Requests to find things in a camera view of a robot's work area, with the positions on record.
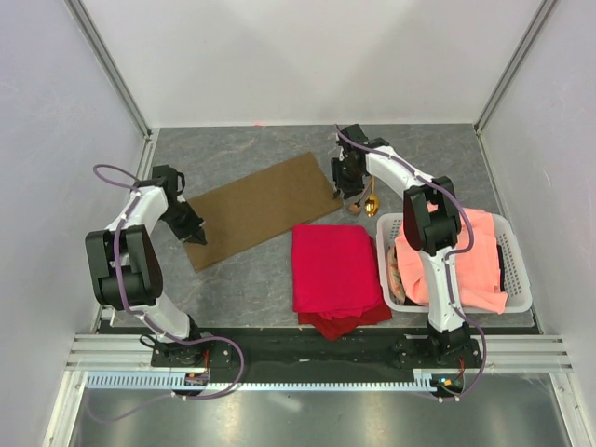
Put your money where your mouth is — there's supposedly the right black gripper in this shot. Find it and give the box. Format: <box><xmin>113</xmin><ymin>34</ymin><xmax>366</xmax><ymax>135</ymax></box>
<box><xmin>330</xmin><ymin>156</ymin><xmax>364</xmax><ymax>199</ymax></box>

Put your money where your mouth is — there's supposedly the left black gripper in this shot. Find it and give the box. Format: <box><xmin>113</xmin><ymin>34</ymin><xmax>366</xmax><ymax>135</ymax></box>
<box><xmin>159</xmin><ymin>201</ymin><xmax>206</xmax><ymax>247</ymax></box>

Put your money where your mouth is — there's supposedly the brown fabric napkin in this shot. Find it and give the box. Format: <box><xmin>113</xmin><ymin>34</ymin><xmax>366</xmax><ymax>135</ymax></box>
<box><xmin>184</xmin><ymin>153</ymin><xmax>343</xmax><ymax>272</ymax></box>

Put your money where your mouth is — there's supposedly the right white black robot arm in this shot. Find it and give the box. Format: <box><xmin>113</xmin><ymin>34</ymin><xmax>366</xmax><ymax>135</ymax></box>
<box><xmin>331</xmin><ymin>125</ymin><xmax>482</xmax><ymax>368</ymax></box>

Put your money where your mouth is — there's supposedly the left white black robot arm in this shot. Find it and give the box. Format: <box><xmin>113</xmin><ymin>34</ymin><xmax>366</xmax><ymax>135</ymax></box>
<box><xmin>85</xmin><ymin>164</ymin><xmax>210</xmax><ymax>368</ymax></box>

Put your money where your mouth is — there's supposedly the copper brown spoon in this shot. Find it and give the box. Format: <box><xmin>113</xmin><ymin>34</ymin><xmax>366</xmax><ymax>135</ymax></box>
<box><xmin>347</xmin><ymin>183</ymin><xmax>371</xmax><ymax>216</ymax></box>

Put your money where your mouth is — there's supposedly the gold spoon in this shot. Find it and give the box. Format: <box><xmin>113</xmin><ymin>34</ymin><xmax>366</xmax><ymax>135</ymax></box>
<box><xmin>364</xmin><ymin>177</ymin><xmax>380</xmax><ymax>218</ymax></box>

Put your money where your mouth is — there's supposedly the red folded cloth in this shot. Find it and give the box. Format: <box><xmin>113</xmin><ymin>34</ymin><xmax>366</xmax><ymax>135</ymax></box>
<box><xmin>291</xmin><ymin>224</ymin><xmax>382</xmax><ymax>319</ymax></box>

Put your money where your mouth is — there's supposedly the patterned cloth in basket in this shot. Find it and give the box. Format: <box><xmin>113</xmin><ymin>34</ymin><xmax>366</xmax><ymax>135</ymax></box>
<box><xmin>386</xmin><ymin>247</ymin><xmax>406</xmax><ymax>305</ymax></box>

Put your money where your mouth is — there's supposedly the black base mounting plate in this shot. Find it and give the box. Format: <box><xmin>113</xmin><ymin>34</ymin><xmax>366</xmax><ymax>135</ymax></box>
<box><xmin>151</xmin><ymin>326</ymin><xmax>483</xmax><ymax>386</ymax></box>

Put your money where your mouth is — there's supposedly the dark red cloth underneath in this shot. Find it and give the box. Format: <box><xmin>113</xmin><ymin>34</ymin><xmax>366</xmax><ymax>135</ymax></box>
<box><xmin>298</xmin><ymin>304</ymin><xmax>392</xmax><ymax>341</ymax></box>

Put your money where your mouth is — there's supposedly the salmon pink cloth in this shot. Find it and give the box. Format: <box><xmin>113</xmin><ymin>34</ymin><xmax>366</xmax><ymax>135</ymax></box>
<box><xmin>395</xmin><ymin>209</ymin><xmax>508</xmax><ymax>314</ymax></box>

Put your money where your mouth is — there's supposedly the black cloth in basket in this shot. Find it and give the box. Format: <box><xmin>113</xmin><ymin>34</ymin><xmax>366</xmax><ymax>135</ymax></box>
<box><xmin>496</xmin><ymin>243</ymin><xmax>505</xmax><ymax>292</ymax></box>

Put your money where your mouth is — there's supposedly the white plastic basket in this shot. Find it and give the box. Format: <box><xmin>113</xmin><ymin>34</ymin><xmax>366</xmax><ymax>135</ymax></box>
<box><xmin>375</xmin><ymin>213</ymin><xmax>533</xmax><ymax>314</ymax></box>

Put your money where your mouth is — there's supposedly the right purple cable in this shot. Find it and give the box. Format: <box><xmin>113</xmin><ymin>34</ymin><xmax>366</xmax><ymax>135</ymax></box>
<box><xmin>334</xmin><ymin>123</ymin><xmax>489</xmax><ymax>402</ymax></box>

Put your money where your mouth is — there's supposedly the grey slotted cable duct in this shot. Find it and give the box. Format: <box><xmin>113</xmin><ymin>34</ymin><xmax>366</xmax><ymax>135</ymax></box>
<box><xmin>85</xmin><ymin>371</ymin><xmax>437</xmax><ymax>392</ymax></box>

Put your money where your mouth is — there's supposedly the left aluminium corner post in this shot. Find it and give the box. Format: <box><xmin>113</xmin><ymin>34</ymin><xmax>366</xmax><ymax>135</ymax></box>
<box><xmin>64</xmin><ymin>0</ymin><xmax>152</xmax><ymax>139</ymax></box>

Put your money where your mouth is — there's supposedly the aluminium corner post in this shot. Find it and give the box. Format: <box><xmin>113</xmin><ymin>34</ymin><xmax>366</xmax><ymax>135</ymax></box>
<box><xmin>473</xmin><ymin>0</ymin><xmax>559</xmax><ymax>136</ymax></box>
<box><xmin>64</xmin><ymin>0</ymin><xmax>152</xmax><ymax>139</ymax></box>

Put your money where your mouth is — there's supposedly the right aluminium corner post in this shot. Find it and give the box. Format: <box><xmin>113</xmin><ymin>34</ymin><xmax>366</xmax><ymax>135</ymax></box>
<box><xmin>473</xmin><ymin>0</ymin><xmax>559</xmax><ymax>136</ymax></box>

